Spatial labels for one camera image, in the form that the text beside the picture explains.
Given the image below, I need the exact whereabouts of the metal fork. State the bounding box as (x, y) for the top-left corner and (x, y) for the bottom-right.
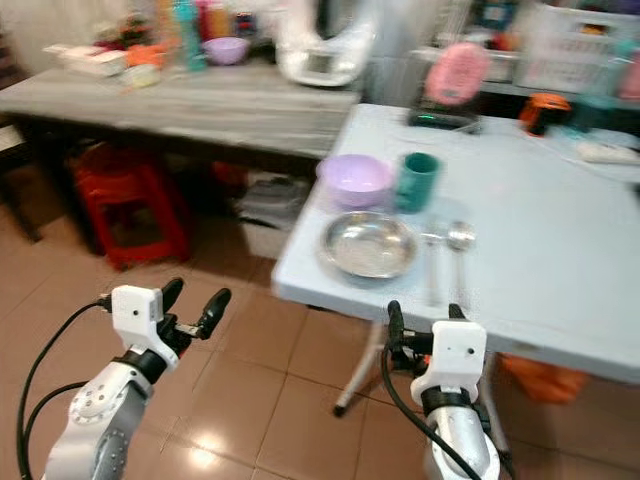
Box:
(419, 224), (448, 308)

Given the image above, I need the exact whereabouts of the metal spoon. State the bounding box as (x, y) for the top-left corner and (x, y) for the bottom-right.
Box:
(445, 220), (478, 307)

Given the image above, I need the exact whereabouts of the stainless steel plate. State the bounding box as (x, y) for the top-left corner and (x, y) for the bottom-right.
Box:
(317, 210), (420, 281)

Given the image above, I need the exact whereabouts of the white storage box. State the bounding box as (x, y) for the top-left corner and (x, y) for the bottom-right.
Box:
(234, 171), (303, 263)

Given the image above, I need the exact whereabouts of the red plastic stool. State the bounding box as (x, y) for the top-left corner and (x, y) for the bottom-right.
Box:
(71, 144), (190, 272)

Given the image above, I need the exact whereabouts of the light blue folding table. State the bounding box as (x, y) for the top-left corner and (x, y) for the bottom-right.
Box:
(271, 102), (640, 419)

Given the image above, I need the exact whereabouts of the orange plastic bag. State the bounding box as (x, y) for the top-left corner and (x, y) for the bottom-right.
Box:
(499, 354), (592, 407)

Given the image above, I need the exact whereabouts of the teal plastic cup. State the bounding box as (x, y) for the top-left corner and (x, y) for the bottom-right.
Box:
(393, 151), (443, 215)

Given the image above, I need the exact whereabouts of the large purple plastic bowl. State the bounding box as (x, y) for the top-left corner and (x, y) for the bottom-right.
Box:
(316, 153), (396, 212)

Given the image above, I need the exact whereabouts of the grey wooden table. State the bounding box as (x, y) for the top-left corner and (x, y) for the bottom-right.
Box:
(0, 64), (363, 263)

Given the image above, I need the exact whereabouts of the black flat appliance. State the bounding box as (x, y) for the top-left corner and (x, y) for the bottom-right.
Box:
(406, 107), (480, 132)

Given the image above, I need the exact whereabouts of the dark wooden chair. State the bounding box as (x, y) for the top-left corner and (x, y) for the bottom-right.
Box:
(0, 30), (43, 244)

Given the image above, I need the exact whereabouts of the orange and black container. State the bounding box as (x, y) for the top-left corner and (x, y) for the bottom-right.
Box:
(519, 91), (572, 139)

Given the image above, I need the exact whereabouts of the white small object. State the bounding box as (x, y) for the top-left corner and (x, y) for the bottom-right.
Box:
(574, 139), (640, 167)

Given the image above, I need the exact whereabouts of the orange small container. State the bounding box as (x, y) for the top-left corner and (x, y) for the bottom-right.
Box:
(124, 41), (167, 70)

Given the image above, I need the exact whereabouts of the white flat tray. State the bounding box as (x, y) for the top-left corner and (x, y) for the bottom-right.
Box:
(42, 44), (127, 80)

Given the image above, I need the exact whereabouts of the small purple plastic bowl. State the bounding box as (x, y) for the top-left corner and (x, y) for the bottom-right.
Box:
(201, 36), (251, 68)

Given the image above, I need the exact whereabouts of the teal plastic bottle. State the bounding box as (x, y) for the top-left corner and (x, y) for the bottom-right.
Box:
(171, 0), (207, 74)

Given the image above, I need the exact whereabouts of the white rice cooker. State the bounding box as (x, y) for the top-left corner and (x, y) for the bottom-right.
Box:
(274, 0), (373, 90)

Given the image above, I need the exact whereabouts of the white plastic basket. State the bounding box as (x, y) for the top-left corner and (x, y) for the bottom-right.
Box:
(519, 4), (640, 97)

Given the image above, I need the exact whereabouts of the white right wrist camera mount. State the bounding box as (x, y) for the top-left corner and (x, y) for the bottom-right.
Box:
(410, 319), (489, 403)

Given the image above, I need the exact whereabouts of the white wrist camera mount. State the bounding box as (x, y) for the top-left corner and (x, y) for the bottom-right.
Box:
(410, 319), (489, 403)
(110, 284), (177, 367)

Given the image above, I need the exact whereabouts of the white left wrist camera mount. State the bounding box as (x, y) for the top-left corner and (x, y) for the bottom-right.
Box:
(110, 284), (177, 367)

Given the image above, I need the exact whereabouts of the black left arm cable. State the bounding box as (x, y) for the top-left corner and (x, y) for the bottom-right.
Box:
(15, 296), (113, 480)

